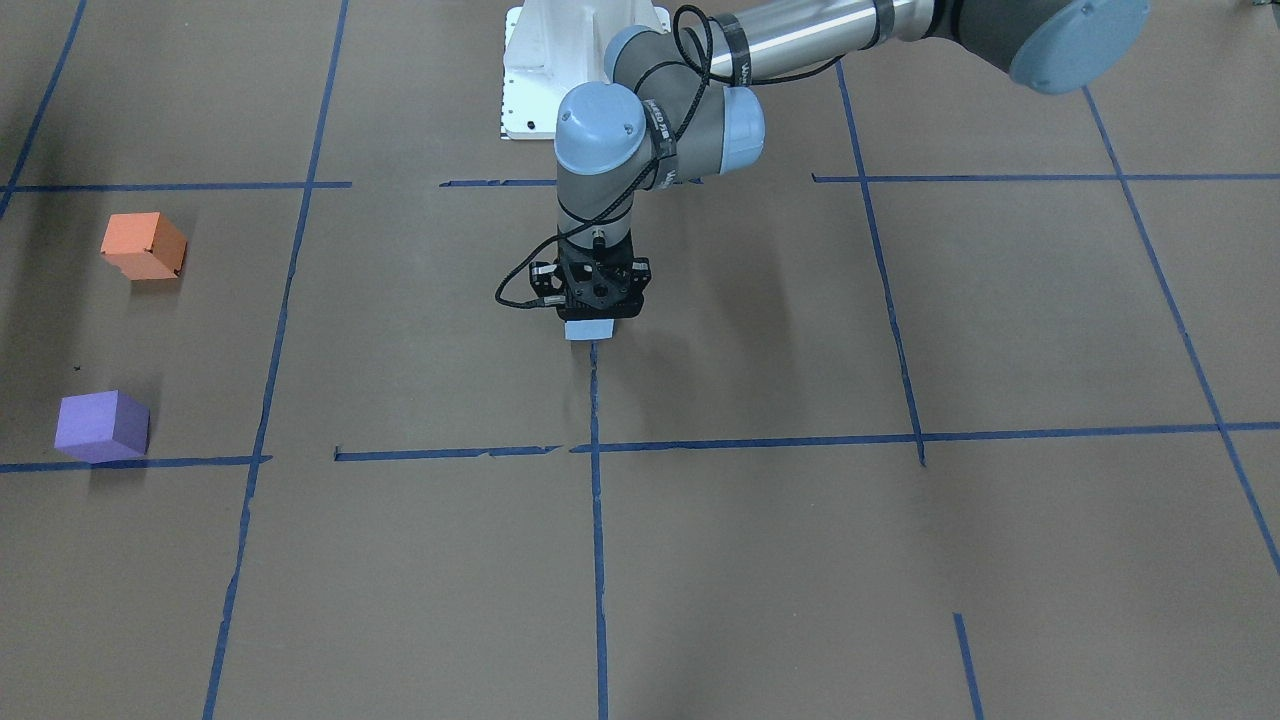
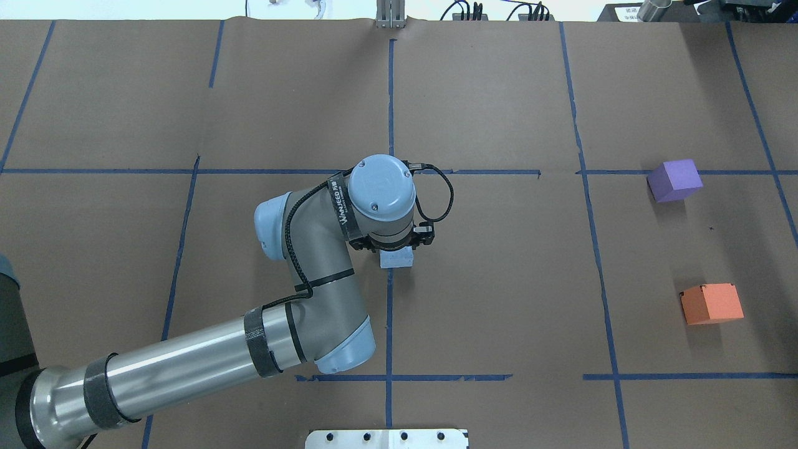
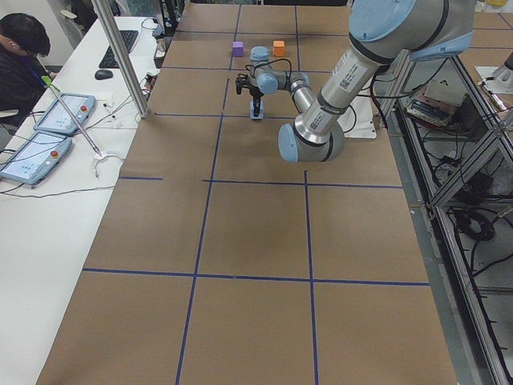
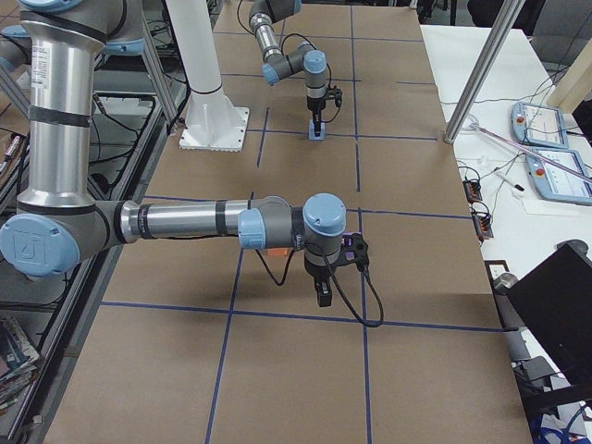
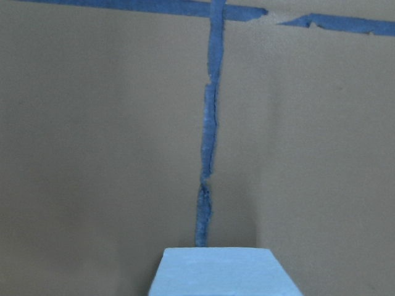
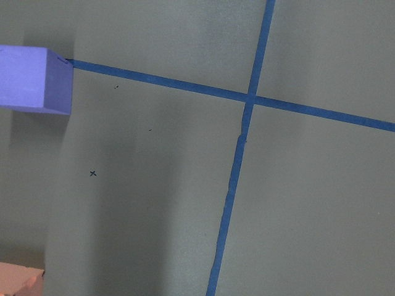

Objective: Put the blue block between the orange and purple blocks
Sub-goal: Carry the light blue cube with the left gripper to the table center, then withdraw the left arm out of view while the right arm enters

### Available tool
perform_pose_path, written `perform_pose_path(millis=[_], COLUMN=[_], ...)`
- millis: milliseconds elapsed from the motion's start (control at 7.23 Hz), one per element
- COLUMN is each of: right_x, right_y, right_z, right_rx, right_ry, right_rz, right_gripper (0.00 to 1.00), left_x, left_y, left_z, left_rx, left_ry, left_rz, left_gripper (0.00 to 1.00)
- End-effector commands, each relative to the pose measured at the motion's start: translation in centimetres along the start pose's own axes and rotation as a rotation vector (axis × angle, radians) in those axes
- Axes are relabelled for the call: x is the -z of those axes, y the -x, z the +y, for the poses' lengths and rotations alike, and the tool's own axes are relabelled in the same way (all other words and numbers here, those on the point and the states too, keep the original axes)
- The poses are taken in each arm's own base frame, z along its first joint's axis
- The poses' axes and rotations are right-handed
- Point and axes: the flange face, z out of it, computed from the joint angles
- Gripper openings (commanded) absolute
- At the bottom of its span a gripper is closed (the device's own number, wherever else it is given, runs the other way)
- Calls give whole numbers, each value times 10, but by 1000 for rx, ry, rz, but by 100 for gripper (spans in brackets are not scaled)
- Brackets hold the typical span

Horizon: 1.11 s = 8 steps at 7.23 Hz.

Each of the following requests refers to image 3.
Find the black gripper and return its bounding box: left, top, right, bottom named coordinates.
left=246, top=77, right=263, bottom=111

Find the light blue foam block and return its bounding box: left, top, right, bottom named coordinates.
left=249, top=101, right=264, bottom=120

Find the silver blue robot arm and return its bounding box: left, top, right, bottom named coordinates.
left=236, top=1, right=475, bottom=162

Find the purple foam block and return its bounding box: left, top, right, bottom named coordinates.
left=232, top=41, right=244, bottom=58

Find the orange foam block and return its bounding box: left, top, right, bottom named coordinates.
left=273, top=40, right=285, bottom=58

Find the black computer keyboard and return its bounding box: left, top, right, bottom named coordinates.
left=98, top=30, right=140, bottom=69

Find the black computer mouse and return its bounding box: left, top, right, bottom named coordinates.
left=95, top=69, right=114, bottom=80

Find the brown paper table cover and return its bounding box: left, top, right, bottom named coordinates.
left=38, top=4, right=458, bottom=384

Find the upper teach pendant tablet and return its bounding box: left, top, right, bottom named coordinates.
left=34, top=93, right=96, bottom=136

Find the teach pendant tablet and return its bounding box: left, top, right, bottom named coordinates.
left=1, top=131, right=72, bottom=185
left=34, top=93, right=96, bottom=136

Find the metal grabber stick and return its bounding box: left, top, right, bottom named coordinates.
left=41, top=75, right=124, bottom=179

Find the lower teach pendant tablet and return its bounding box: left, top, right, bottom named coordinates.
left=1, top=131, right=72, bottom=185

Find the seated person in black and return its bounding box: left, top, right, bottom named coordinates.
left=1, top=13, right=50, bottom=128

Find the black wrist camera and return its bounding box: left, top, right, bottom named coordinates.
left=236, top=74, right=248, bottom=95

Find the aluminium frame post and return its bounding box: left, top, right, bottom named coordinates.
left=91, top=0, right=149, bottom=119

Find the aluminium frame rack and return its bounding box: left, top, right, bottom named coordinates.
left=374, top=53, right=512, bottom=384

